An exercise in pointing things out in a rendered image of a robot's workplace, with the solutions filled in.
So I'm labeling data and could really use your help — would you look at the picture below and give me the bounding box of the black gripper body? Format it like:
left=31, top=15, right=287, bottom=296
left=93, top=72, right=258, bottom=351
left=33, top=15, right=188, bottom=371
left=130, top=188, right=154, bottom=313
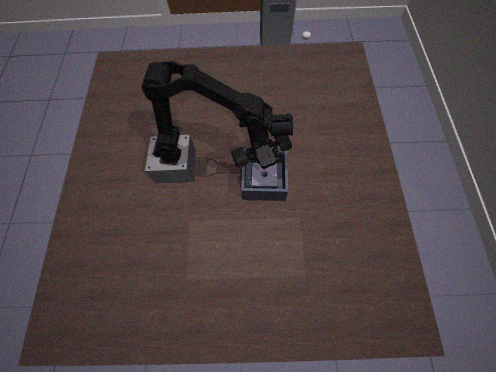
left=231, top=135, right=292, bottom=167

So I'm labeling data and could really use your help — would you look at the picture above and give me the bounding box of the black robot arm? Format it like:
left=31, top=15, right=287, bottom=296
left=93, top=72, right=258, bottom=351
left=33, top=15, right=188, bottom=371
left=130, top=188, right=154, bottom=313
left=142, top=61, right=293, bottom=169

